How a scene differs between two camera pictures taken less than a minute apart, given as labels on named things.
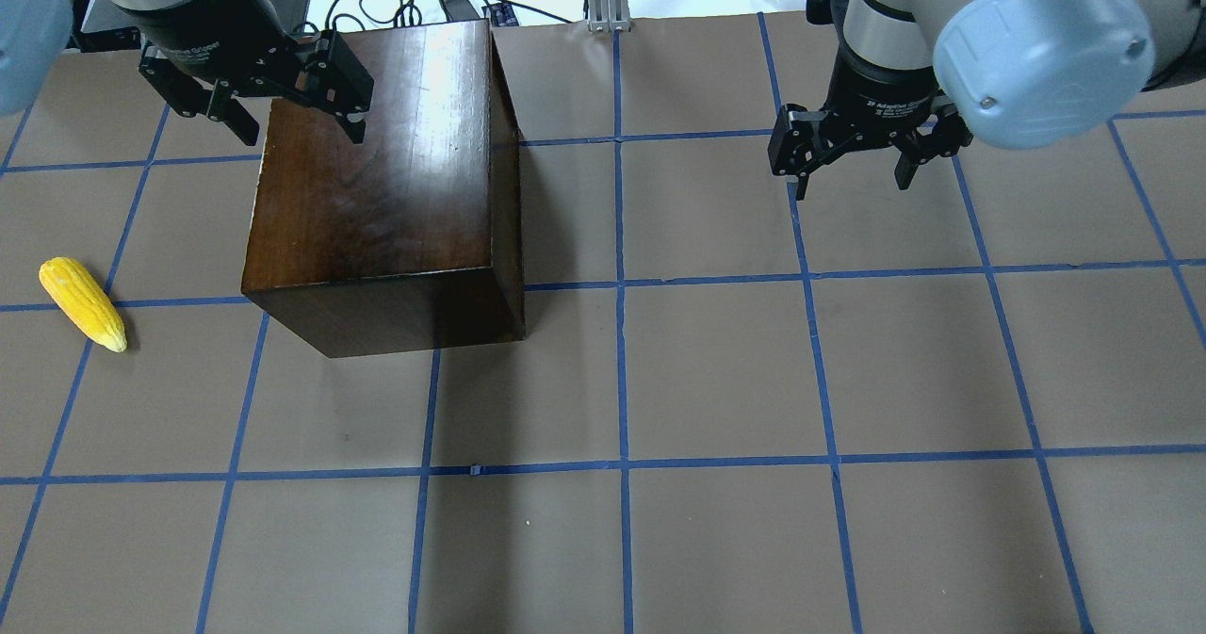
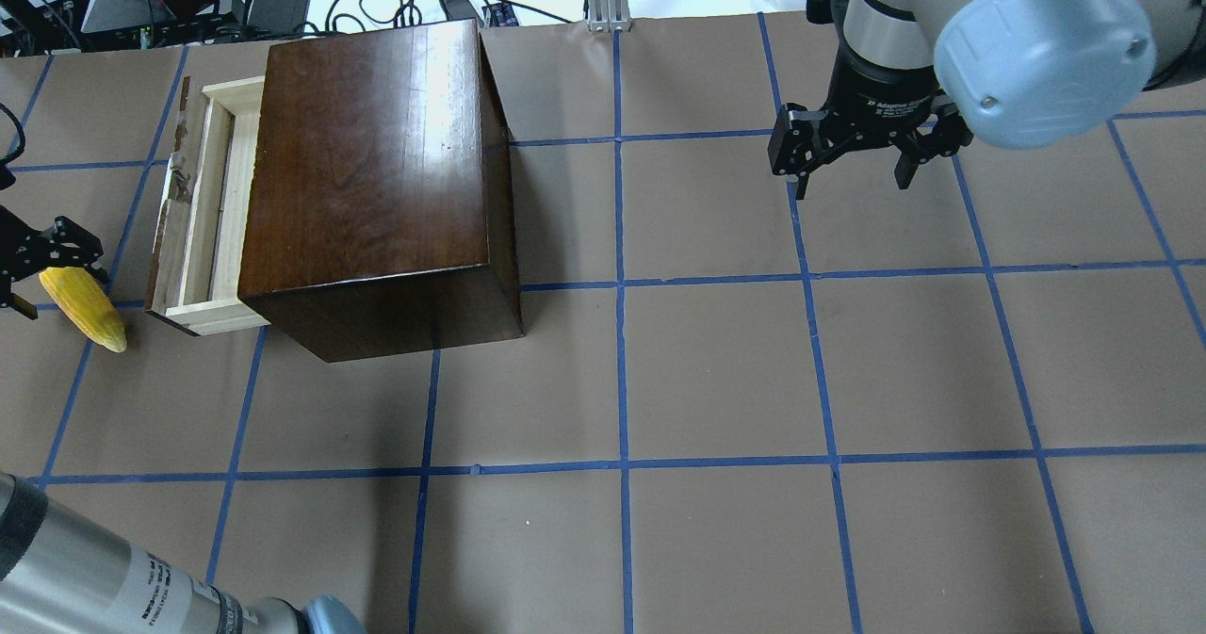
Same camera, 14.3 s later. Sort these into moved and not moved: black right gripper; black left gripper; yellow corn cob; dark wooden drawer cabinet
Moved: black left gripper
Not moved: black right gripper; yellow corn cob; dark wooden drawer cabinet
